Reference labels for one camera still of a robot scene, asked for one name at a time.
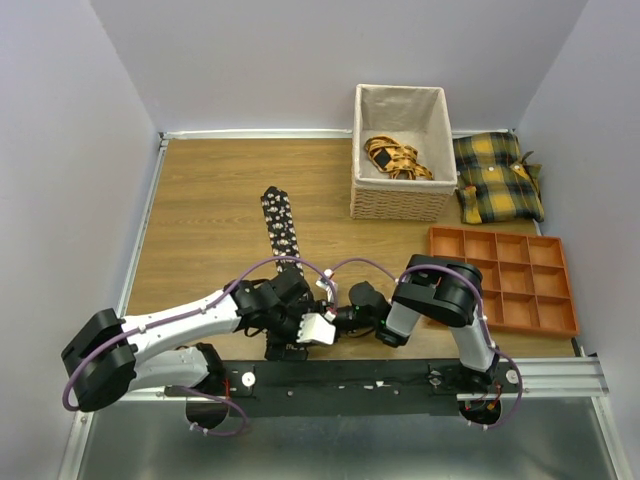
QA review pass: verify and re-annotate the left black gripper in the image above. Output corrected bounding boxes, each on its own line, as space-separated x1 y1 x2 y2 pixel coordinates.
263 302 318 363

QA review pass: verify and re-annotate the black floral tie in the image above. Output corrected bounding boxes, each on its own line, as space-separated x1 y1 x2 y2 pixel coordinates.
260 186 304 277

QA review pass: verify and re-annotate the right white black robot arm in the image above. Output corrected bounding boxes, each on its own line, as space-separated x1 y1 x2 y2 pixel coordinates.
333 254 499 393

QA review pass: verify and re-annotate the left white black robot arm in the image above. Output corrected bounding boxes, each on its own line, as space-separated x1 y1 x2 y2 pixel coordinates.
61 267 314 412

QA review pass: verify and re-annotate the orange patterned tie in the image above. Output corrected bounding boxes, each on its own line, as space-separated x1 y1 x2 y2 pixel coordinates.
364 135 434 181

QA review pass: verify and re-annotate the orange compartment tray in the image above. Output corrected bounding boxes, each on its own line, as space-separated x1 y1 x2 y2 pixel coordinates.
428 227 580 339

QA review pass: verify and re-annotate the yellow plaid shirt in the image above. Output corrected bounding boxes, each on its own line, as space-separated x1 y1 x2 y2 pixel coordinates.
453 131 545 225

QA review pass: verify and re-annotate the wicker basket with liner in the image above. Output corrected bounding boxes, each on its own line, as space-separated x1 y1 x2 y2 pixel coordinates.
350 84 457 222

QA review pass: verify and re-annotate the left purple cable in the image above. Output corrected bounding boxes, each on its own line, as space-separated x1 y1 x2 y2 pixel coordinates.
60 257 337 436

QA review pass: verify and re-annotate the purple cable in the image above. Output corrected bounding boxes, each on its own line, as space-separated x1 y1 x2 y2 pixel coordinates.
60 257 337 436
327 257 524 431

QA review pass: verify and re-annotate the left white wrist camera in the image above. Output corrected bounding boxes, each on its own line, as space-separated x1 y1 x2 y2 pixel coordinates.
296 313 336 346

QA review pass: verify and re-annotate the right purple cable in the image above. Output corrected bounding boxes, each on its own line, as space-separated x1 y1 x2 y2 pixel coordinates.
327 257 524 431

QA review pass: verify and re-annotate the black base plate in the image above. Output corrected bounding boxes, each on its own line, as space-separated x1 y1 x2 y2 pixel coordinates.
195 359 518 418

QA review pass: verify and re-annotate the aluminium frame rail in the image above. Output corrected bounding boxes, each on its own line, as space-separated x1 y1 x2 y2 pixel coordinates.
81 350 608 411

